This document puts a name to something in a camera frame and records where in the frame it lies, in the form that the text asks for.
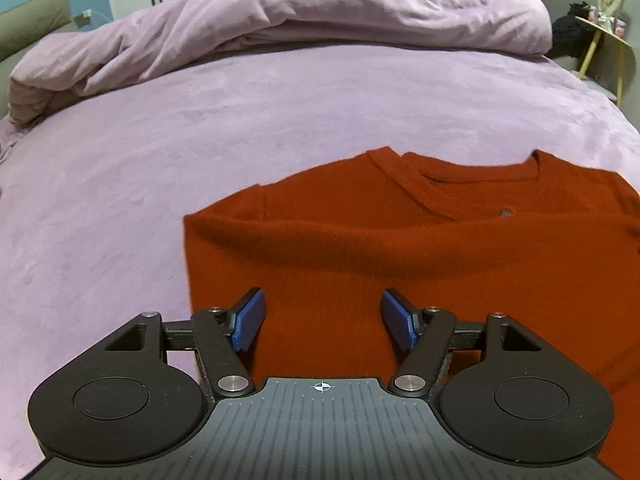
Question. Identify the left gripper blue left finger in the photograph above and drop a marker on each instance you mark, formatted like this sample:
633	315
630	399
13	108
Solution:
220	336

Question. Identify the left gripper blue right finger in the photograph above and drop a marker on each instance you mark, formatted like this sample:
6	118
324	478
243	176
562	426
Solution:
424	336

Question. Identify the rust red knit cardigan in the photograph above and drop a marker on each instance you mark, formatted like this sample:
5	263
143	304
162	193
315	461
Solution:
554	245

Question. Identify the black clothes pile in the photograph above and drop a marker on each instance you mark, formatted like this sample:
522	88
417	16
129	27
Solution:
571	37

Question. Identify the lilac bed sheet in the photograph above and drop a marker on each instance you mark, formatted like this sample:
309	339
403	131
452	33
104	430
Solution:
92	199

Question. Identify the lilac rumpled duvet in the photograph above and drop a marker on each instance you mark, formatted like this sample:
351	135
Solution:
63	69

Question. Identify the yellow legged side table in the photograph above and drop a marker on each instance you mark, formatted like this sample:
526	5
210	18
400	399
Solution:
604	66

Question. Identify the olive green headboard cushion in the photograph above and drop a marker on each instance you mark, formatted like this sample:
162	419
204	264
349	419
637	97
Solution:
24	25

